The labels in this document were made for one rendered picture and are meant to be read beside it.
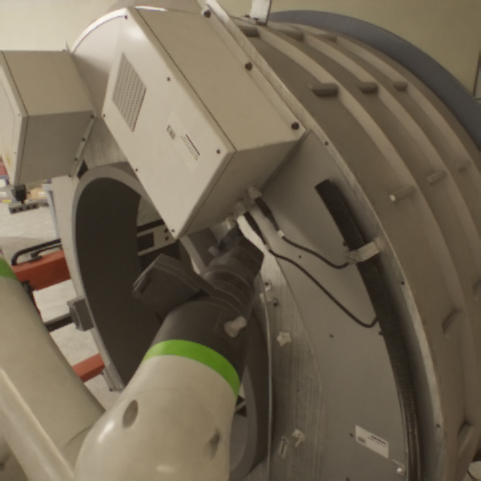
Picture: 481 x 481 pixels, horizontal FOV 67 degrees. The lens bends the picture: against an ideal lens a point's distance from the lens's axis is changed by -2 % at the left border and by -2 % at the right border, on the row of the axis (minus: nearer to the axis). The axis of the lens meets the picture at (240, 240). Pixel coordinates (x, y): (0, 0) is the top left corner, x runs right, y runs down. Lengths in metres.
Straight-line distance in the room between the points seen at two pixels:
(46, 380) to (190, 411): 0.20
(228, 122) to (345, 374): 0.38
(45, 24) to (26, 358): 6.74
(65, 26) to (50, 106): 5.95
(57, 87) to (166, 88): 0.55
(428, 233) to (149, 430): 0.42
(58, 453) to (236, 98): 0.41
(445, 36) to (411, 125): 5.65
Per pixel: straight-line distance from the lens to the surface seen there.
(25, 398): 0.44
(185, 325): 0.34
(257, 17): 0.73
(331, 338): 0.55
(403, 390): 0.49
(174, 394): 0.29
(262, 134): 0.44
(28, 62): 1.02
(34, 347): 0.47
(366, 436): 0.62
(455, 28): 6.35
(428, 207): 0.55
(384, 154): 0.55
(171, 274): 0.37
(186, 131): 0.44
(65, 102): 0.97
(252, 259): 0.46
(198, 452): 0.27
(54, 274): 2.02
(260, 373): 0.67
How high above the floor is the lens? 1.71
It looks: 23 degrees down
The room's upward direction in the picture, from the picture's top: 2 degrees counter-clockwise
